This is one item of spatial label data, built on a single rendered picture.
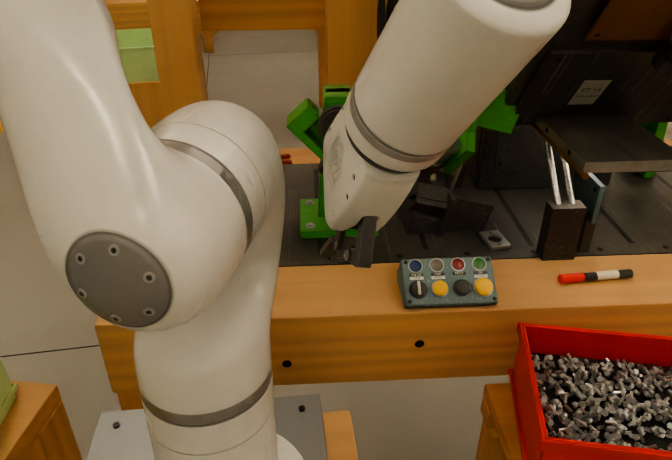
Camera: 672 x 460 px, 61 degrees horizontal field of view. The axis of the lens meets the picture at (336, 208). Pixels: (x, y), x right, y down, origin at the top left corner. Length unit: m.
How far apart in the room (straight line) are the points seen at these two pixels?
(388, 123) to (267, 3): 1.05
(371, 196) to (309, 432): 0.39
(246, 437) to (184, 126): 0.28
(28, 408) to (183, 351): 0.58
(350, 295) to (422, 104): 0.63
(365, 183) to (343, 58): 0.94
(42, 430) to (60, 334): 1.41
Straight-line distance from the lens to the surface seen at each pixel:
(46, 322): 2.53
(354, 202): 0.45
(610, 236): 1.22
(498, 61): 0.33
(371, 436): 1.91
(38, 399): 1.05
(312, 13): 1.41
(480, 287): 0.94
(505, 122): 1.07
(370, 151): 0.41
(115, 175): 0.37
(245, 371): 0.50
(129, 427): 0.80
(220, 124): 0.46
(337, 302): 0.94
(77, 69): 0.39
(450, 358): 1.01
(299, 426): 0.76
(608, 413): 0.88
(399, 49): 0.35
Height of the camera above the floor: 1.50
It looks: 30 degrees down
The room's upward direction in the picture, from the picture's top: straight up
